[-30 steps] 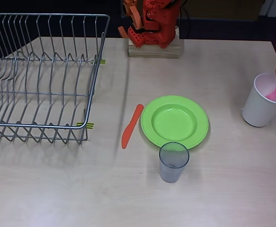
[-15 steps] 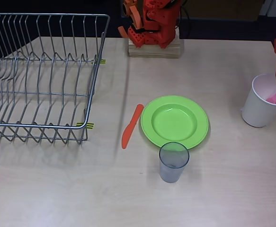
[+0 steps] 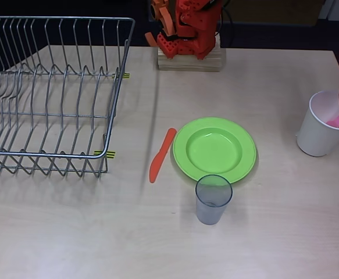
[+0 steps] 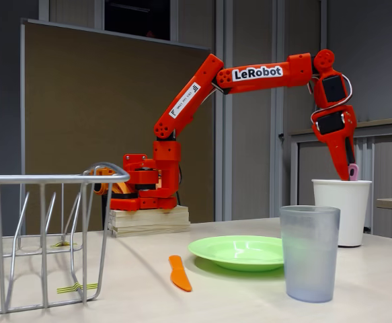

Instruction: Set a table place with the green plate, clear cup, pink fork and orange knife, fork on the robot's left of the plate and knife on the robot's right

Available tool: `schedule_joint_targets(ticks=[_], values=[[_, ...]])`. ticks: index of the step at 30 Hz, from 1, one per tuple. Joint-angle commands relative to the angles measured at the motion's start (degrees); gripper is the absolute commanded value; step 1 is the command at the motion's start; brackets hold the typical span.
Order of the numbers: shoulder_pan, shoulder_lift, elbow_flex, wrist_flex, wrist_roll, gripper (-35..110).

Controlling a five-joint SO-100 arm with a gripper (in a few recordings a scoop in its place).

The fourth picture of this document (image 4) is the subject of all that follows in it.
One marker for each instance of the orange gripper black motor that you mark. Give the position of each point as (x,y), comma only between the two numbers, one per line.
(337,138)

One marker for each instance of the pink plastic fork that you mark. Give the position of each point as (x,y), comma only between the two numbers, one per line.
(353,173)

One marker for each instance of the translucent grey plastic cup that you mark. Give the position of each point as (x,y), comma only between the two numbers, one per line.
(310,262)

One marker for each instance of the green plastic plate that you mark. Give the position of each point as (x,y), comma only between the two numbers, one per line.
(236,252)

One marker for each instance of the orange plastic knife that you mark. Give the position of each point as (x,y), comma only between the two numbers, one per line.
(179,276)

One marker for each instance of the orange SO-100 robot arm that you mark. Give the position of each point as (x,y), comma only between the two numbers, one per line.
(293,72)

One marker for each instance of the grey cabinet wooden top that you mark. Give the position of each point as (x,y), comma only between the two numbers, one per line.
(390,161)

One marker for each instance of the white paper cup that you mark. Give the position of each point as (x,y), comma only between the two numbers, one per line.
(353,215)

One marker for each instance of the wooden base block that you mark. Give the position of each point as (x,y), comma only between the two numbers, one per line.
(148,222)

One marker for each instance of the light orange table clamp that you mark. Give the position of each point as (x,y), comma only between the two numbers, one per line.
(103,171)

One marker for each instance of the brown partition board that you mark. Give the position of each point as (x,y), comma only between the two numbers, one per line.
(81,101)

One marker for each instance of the yellow black striped tape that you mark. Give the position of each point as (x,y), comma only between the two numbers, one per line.
(64,289)
(61,244)

